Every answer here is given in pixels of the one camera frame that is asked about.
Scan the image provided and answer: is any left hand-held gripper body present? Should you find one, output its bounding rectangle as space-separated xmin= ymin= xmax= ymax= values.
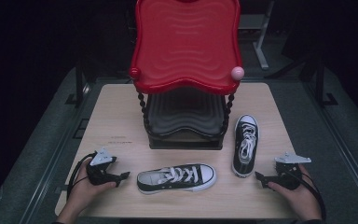
xmin=86 ymin=147 xmax=118 ymax=187

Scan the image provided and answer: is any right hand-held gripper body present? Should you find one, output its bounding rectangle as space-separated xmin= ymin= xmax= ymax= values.
xmin=273 ymin=151 xmax=312 ymax=191

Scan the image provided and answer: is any black canvas sneaker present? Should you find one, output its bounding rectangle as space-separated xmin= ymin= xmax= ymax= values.
xmin=136 ymin=162 xmax=218 ymax=195
xmin=231 ymin=114 xmax=261 ymax=179

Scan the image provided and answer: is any red and black shoe rack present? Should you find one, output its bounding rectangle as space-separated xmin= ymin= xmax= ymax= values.
xmin=129 ymin=0 xmax=246 ymax=151

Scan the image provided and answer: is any person's right hand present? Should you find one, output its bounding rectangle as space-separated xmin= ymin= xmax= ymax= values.
xmin=267 ymin=163 xmax=323 ymax=221

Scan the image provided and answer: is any person's left hand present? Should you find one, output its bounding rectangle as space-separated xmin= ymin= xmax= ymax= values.
xmin=64 ymin=158 xmax=117 ymax=218

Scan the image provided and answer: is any black metal stand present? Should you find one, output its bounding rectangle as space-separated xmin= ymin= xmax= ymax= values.
xmin=64 ymin=57 xmax=91 ymax=109
xmin=302 ymin=54 xmax=339 ymax=109

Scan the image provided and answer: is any white metal stand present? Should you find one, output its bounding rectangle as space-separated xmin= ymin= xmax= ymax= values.
xmin=238 ymin=0 xmax=276 ymax=71

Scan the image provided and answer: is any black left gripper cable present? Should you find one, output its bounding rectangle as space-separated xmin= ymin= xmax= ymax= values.
xmin=66 ymin=151 xmax=98 ymax=200

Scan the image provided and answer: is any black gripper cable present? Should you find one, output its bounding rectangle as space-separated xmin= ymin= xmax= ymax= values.
xmin=287 ymin=170 xmax=327 ymax=222
xmin=66 ymin=151 xmax=98 ymax=200

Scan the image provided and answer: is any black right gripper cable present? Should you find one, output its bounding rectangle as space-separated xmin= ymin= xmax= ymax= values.
xmin=287 ymin=170 xmax=327 ymax=222

